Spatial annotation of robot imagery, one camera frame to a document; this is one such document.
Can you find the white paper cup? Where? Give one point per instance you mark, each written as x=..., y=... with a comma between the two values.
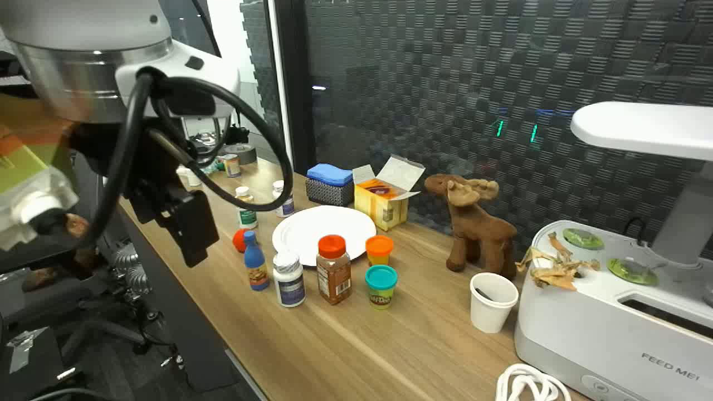
x=494, y=305

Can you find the red strawberry toy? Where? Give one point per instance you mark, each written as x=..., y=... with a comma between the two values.
x=240, y=242

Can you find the white hydroponic garden appliance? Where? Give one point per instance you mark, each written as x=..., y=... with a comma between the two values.
x=602, y=336

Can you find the green fruit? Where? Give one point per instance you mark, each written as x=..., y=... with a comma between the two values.
x=582, y=239

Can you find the green plant pod lid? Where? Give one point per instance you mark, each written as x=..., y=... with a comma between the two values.
x=634, y=272

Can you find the yellow open cardboard box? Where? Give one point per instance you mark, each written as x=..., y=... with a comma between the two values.
x=382, y=202

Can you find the white paper plate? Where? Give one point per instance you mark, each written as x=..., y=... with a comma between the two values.
x=320, y=230

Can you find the small white pill bottle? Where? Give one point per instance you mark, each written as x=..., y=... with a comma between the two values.
x=287, y=206

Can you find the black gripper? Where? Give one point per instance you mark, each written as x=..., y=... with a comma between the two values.
x=159, y=168

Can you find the large white pill bottle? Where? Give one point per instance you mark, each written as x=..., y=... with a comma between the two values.
x=289, y=281

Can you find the orange lid dough tub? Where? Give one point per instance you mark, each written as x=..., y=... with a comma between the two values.
x=380, y=248

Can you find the brown plush toy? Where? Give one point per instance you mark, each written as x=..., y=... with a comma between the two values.
x=75, y=224

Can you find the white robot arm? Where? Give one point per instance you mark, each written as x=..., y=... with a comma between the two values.
x=75, y=31

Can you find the red lid spice jar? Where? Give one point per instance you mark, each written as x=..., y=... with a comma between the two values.
x=334, y=271

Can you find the blue box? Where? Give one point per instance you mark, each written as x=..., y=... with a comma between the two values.
x=326, y=194

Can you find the small tin can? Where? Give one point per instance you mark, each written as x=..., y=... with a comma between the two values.
x=230, y=167

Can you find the brown moose plush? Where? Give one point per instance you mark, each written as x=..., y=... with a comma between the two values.
x=481, y=227

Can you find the dark round container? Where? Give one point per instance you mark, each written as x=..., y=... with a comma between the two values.
x=247, y=152

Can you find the green label white bottle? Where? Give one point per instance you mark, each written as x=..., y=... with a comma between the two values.
x=248, y=217

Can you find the black office chair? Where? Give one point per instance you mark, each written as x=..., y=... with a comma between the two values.
x=130, y=269

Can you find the teal lid dough tub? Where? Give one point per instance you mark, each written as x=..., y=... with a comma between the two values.
x=382, y=283

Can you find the dried plant roots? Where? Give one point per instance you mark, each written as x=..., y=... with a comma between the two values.
x=555, y=271

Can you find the blue sponge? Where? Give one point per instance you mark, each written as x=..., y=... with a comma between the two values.
x=328, y=175

